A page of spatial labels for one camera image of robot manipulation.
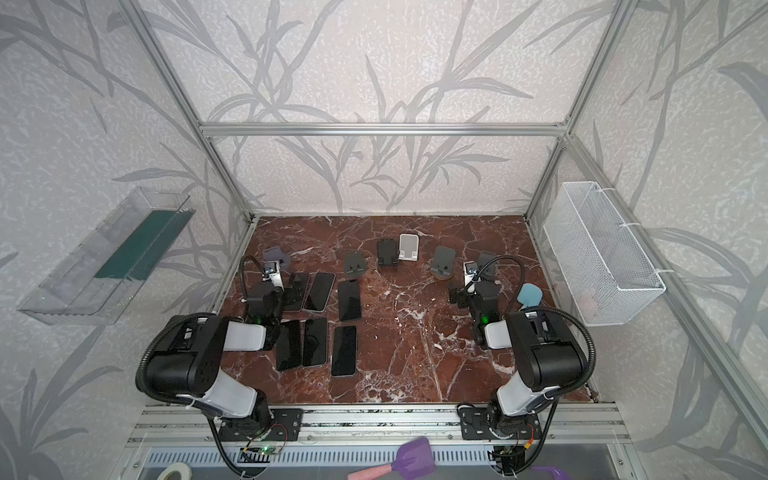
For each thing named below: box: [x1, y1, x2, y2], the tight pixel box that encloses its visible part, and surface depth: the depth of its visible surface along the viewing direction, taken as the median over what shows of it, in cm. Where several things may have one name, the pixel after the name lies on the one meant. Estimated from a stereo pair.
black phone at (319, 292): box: [302, 272, 337, 313], surface depth 101 cm
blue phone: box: [331, 326, 357, 376], surface depth 85 cm
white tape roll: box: [156, 462, 193, 480], surface depth 69 cm
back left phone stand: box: [344, 251, 367, 280], surface depth 106 cm
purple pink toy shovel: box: [347, 437, 436, 480], surface depth 70 cm
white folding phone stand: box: [398, 233, 419, 261], surface depth 107 cm
